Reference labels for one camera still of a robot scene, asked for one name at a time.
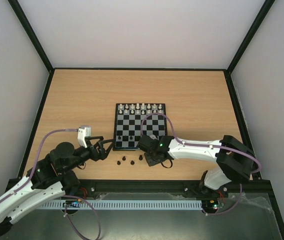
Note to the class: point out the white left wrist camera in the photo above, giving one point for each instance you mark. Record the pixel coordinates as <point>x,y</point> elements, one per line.
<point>83,132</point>

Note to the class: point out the black frame post rear right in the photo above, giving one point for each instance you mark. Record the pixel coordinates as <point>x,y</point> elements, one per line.
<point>258,20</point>

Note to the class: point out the black aluminium front rail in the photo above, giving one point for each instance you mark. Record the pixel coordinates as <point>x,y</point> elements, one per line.
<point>185,188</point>

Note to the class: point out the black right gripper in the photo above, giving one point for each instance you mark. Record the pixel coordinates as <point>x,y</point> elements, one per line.
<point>152,157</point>

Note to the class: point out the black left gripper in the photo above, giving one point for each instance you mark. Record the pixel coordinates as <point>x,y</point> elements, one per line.
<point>103,154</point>

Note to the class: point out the light blue cable duct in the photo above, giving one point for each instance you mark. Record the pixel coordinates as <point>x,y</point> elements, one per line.
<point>184,205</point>

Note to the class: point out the black frame post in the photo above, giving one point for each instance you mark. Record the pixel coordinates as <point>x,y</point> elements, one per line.
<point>258,20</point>
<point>20,14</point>

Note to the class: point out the black frame post rear left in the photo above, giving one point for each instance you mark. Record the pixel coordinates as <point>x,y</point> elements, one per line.
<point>20,14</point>

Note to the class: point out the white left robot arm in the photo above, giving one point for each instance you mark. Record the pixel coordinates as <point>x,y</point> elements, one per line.
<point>51,178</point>

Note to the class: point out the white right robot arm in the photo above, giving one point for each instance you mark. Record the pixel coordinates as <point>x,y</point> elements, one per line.
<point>234,161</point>

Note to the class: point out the black and silver chessboard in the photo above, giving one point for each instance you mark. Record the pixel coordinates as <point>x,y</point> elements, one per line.
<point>137,125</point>

